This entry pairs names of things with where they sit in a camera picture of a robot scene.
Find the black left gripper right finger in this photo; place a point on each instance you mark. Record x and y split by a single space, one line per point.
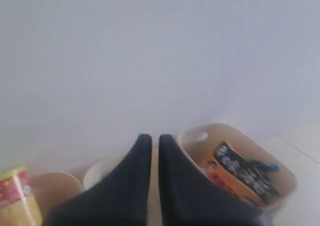
187 197

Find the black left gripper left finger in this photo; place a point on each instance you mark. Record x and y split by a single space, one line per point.
120 198

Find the orange noodle packet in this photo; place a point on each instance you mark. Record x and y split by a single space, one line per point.
238 175

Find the blue noodle packet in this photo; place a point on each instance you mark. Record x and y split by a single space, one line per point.
266 167

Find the yellow chip canister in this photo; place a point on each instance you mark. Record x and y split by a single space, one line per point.
18 205

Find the middle cream plastic bin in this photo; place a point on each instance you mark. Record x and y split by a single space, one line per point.
96 172

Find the cream plastic bin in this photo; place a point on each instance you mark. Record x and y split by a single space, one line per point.
54 188
199 142
96 172

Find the right cream plastic bin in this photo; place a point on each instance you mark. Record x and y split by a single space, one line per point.
199 142

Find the left cream plastic bin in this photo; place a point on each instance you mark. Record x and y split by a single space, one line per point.
54 188

